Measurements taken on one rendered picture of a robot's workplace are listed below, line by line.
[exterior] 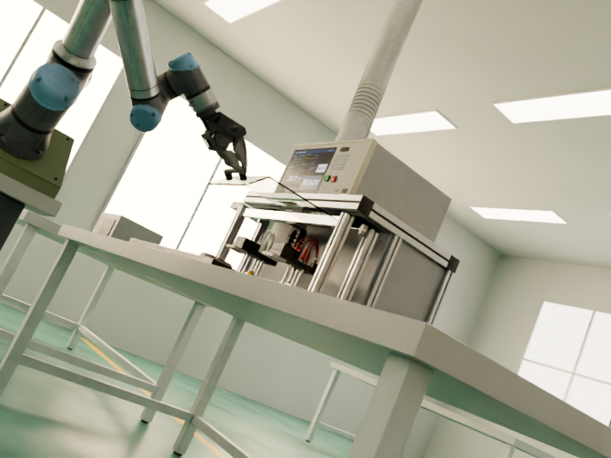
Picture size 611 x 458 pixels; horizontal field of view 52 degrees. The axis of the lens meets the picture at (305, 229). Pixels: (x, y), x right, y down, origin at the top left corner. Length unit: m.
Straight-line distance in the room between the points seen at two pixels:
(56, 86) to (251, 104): 5.59
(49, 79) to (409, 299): 1.16
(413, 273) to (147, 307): 5.11
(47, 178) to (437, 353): 1.22
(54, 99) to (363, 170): 0.87
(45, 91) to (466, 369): 1.21
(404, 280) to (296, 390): 6.08
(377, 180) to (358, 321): 1.00
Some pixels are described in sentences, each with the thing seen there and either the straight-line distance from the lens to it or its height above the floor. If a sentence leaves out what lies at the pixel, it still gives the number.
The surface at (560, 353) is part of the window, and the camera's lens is 8.85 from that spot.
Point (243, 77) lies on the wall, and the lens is 7.21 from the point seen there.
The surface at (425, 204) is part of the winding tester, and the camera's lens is 2.06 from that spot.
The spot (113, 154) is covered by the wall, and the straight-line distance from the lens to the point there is 6.58.
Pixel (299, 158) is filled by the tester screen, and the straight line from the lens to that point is 2.20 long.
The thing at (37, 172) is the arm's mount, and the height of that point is 0.80.
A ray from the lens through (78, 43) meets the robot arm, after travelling 1.79.
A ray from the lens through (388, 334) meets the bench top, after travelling 0.92.
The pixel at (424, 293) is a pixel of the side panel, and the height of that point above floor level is 0.97.
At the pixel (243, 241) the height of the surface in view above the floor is 0.91.
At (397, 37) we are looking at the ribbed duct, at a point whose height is 2.56.
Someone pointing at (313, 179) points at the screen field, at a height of 1.18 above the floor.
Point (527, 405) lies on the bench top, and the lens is 1.08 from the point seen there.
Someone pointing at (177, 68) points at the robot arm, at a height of 1.19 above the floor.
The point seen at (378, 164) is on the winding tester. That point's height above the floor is 1.26.
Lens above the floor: 0.63
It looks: 11 degrees up
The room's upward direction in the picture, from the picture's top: 24 degrees clockwise
